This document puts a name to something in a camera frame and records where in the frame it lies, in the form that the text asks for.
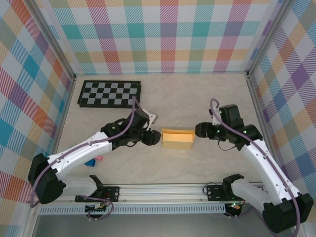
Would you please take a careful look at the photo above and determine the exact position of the aluminium frame post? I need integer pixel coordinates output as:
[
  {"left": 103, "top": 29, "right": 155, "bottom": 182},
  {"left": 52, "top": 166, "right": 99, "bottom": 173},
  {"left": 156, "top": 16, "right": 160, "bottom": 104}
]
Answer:
[
  {"left": 29, "top": 0, "right": 76, "bottom": 81},
  {"left": 245, "top": 0, "right": 295, "bottom": 78}
]

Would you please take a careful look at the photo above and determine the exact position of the right aluminium side rail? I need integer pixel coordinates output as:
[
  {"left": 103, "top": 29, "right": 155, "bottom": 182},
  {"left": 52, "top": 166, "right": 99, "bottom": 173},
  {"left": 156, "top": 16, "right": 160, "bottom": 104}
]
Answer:
[{"left": 246, "top": 74, "right": 284, "bottom": 183}]

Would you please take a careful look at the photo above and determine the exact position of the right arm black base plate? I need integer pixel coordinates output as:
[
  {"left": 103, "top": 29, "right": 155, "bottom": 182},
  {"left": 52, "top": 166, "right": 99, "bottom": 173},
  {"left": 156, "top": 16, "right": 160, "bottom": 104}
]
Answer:
[{"left": 206, "top": 184, "right": 237, "bottom": 201}]

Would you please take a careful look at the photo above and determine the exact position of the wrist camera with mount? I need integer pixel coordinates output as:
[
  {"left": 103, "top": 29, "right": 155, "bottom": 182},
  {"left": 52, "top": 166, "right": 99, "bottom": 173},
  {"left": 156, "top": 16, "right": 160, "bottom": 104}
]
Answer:
[
  {"left": 208, "top": 108, "right": 221, "bottom": 125},
  {"left": 144, "top": 111, "right": 159, "bottom": 126}
]

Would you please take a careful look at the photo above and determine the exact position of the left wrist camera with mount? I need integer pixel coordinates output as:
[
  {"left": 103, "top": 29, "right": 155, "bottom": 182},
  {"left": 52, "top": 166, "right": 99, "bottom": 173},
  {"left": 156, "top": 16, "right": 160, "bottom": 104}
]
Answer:
[{"left": 144, "top": 111, "right": 159, "bottom": 126}]

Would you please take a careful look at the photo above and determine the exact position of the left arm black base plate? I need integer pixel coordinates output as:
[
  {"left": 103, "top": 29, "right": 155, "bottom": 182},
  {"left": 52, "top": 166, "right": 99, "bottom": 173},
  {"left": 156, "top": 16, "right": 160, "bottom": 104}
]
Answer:
[{"left": 75, "top": 186, "right": 120, "bottom": 203}]

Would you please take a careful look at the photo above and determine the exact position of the aluminium mounting rail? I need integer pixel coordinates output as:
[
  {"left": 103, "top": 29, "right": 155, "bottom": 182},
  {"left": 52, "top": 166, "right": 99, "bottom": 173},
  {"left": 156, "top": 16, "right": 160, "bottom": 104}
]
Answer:
[{"left": 27, "top": 182, "right": 299, "bottom": 204}]

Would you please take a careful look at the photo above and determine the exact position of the black grey chessboard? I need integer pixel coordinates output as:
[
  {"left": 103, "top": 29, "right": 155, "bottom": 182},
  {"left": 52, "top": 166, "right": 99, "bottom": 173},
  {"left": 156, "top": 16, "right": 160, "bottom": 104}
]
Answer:
[{"left": 77, "top": 80, "right": 143, "bottom": 110}]

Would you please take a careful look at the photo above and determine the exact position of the right aluminium frame post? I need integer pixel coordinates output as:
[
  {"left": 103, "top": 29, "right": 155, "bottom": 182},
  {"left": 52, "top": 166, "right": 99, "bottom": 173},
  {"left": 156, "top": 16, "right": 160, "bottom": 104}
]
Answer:
[{"left": 245, "top": 0, "right": 295, "bottom": 78}]

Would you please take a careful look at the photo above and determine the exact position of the aluminium side rail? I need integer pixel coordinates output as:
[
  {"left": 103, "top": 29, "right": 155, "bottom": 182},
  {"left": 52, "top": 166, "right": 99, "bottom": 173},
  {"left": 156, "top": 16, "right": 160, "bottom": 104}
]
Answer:
[
  {"left": 246, "top": 74, "right": 284, "bottom": 183},
  {"left": 43, "top": 77, "right": 77, "bottom": 185}
]

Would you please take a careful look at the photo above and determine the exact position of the yellow paper box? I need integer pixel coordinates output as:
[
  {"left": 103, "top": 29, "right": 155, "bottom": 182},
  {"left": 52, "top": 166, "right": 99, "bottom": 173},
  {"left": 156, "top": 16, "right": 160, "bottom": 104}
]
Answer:
[{"left": 161, "top": 127, "right": 196, "bottom": 151}]

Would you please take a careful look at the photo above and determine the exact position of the left aluminium frame post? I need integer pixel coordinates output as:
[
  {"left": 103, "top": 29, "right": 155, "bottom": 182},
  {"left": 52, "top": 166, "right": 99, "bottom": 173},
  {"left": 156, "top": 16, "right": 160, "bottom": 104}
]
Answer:
[{"left": 29, "top": 0, "right": 76, "bottom": 81}]

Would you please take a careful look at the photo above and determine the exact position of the left aluminium side rail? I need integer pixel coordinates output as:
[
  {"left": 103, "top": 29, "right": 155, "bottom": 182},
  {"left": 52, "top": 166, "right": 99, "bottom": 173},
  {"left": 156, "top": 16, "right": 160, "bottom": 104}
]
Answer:
[{"left": 43, "top": 77, "right": 77, "bottom": 185}]

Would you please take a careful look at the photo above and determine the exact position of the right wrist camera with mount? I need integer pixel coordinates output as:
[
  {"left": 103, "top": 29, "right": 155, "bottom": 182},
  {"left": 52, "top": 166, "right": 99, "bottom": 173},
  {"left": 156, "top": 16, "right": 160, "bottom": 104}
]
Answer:
[{"left": 208, "top": 108, "right": 221, "bottom": 125}]

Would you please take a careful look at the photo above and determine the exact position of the slotted grey cable duct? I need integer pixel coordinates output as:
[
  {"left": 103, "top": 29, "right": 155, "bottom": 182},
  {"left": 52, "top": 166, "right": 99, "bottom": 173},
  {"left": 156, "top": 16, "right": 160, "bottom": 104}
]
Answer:
[{"left": 39, "top": 206, "right": 227, "bottom": 215}]

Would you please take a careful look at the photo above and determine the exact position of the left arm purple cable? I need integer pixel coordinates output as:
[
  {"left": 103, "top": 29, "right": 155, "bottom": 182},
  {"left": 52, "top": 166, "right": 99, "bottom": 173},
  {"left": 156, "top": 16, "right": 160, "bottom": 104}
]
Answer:
[{"left": 29, "top": 95, "right": 149, "bottom": 221}]

